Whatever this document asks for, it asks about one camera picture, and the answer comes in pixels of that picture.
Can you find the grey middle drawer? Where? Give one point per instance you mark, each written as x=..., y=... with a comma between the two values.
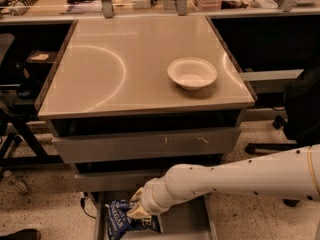
x=117, y=180

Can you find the grey top drawer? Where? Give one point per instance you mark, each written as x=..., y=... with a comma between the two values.
x=144, y=145

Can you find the long back workbench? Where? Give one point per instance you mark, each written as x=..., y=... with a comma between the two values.
x=36, y=11

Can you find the black office chair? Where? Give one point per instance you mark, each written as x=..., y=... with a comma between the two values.
x=296, y=117

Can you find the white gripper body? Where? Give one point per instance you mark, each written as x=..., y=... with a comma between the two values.
x=149, y=196

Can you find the white paper bowl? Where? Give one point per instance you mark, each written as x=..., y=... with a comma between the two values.
x=192, y=73

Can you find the black desk frame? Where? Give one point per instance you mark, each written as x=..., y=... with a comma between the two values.
x=24, y=90

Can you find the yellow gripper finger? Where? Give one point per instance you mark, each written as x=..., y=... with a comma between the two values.
x=138, y=212
x=137, y=195

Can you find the blue chip bag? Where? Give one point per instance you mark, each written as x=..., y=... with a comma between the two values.
x=119, y=223

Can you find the clear plastic bottle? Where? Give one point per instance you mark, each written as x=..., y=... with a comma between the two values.
x=16, y=181

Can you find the grey open bottom drawer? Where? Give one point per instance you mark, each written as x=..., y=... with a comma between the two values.
x=188, y=221

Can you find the black shoe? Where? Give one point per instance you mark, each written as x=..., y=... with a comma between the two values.
x=26, y=234

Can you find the grey drawer cabinet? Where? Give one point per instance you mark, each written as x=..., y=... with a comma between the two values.
x=112, y=79

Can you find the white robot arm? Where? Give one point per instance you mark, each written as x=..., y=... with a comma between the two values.
x=186, y=182

